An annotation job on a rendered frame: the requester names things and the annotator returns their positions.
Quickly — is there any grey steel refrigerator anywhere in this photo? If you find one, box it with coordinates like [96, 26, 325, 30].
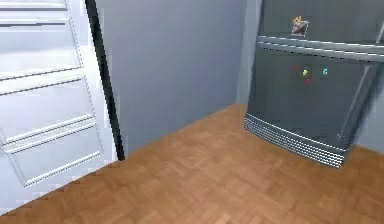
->
[243, 0, 384, 169]

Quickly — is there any small photo fridge magnet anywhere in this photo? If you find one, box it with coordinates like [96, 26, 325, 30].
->
[290, 15, 310, 38]

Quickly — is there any white panelled room door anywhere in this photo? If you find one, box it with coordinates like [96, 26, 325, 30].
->
[0, 0, 126, 216]

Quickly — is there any grey refrigerator door handle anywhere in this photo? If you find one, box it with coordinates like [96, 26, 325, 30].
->
[335, 65, 373, 140]
[375, 20, 384, 44]

